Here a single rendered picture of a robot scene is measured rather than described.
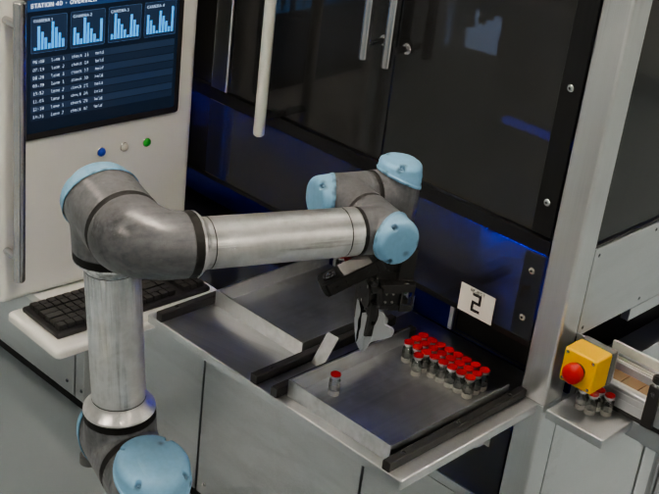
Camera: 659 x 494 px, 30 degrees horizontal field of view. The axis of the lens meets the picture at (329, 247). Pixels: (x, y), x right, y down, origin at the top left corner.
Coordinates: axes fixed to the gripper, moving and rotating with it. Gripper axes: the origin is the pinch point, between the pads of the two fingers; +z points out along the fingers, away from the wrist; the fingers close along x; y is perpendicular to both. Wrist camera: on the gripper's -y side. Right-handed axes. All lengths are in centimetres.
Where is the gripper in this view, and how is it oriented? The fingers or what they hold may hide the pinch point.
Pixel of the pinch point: (358, 344)
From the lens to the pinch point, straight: 215.7
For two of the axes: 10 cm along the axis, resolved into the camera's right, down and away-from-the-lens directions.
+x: -2.5, -4.6, 8.5
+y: 9.6, 0.0, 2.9
